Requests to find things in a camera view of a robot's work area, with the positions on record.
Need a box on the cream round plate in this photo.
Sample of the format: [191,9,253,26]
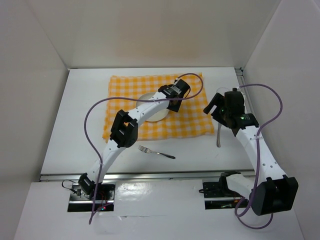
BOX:
[133,92,169,124]

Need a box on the yellow white checkered cloth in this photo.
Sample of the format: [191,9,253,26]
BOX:
[102,72,214,141]

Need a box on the clear plastic cup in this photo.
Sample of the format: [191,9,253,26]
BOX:
[216,87,230,95]

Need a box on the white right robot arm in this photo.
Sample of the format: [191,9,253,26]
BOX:
[203,89,299,216]

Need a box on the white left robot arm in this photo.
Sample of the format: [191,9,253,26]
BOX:
[78,78,191,200]

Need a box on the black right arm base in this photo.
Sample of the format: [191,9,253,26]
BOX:
[198,171,242,210]

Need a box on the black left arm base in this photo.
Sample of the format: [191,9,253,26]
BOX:
[61,179,116,213]

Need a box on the silver table knife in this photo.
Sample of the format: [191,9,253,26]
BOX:
[216,123,222,148]

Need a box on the silver fork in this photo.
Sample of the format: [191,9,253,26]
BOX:
[138,145,176,159]

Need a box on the white front cover board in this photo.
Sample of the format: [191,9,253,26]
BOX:
[14,179,303,240]

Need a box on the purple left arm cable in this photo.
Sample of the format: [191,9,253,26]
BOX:
[83,72,204,225]

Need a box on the aluminium right side rail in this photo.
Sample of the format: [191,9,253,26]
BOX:
[234,66,253,113]

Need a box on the aluminium rail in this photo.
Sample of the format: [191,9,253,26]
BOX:
[38,169,255,183]
[234,66,253,113]

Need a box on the aluminium front rail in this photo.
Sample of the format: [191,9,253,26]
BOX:
[38,169,255,183]

